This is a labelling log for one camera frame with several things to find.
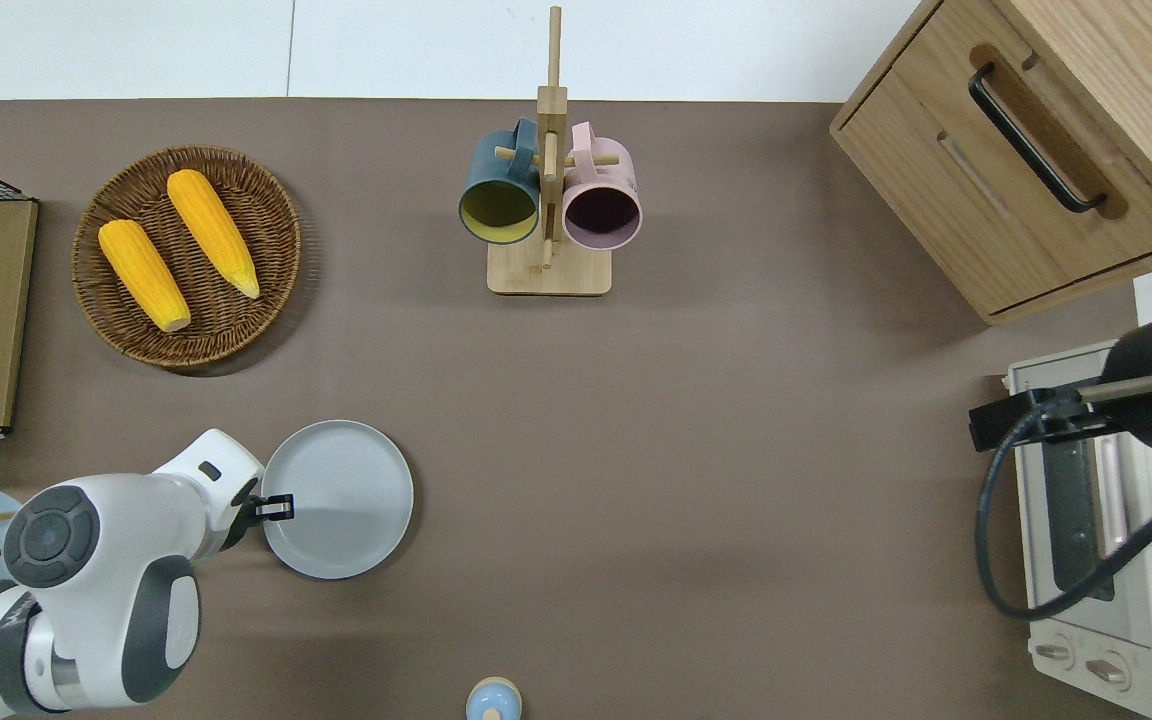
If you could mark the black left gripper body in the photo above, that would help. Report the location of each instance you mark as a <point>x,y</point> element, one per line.
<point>241,515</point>

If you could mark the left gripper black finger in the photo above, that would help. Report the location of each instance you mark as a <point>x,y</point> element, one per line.
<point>286,508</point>

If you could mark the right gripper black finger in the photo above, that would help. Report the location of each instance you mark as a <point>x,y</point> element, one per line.
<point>991,425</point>
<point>1051,425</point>

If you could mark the gray plate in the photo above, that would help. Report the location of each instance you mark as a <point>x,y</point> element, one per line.
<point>346,500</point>

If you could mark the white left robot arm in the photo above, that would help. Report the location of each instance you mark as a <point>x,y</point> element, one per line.
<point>106,580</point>

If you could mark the brown wicker basket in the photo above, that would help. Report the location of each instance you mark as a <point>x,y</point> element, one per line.
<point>226,330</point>

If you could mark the short yellow corn cob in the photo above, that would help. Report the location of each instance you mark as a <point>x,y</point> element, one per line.
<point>144,275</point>

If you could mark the wooden cabinet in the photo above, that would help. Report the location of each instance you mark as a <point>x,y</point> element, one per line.
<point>936,150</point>

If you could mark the long yellow corn cob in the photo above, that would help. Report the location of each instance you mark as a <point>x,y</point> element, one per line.
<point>211,230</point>

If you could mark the wooden mug tree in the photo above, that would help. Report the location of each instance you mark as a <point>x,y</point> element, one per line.
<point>548,275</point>

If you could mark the dark blue mug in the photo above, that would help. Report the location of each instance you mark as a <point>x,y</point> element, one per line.
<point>491,175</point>

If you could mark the pink mug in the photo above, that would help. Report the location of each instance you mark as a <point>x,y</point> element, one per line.
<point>601,180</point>

